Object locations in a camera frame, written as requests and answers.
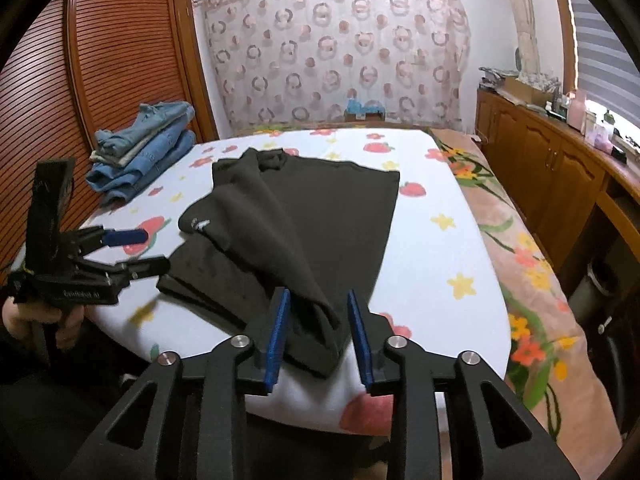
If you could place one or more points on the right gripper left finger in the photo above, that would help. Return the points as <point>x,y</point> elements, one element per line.
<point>185,418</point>

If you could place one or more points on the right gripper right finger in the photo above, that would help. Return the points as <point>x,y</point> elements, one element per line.
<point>492,434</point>

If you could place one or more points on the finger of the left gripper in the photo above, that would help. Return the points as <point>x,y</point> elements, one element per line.
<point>144,268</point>
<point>119,238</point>

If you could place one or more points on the black shorts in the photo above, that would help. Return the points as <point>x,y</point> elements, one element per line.
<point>315,227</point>

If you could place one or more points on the person left hand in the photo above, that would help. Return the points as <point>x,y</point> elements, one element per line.
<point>20,321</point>

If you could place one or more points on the blue denim folded jeans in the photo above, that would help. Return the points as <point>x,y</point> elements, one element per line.
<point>121,185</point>

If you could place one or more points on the beige folded garment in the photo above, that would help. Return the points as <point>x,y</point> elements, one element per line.
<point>120,161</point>

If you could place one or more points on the floral blanket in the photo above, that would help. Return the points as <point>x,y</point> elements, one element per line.
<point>535,279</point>

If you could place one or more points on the teal folded pants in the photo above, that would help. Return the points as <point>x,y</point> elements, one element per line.
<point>150,120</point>

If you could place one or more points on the wooden louvered wardrobe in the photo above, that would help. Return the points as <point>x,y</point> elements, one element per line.
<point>82,66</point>

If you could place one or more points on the circle pattern lace curtain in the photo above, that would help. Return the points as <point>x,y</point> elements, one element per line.
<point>293,61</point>

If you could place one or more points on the wooden sideboard cabinet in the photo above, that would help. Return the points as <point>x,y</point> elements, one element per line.
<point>575,200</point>

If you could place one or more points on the pink bottle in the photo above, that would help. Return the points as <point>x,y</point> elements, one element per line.
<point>576,112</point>

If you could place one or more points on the cardboard box on cabinet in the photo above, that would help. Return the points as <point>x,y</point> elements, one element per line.
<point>526,93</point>

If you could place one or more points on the zebra window blind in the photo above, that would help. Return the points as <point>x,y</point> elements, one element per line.
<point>604,68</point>

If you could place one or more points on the beige side curtain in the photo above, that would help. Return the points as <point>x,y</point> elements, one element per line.
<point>524,18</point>

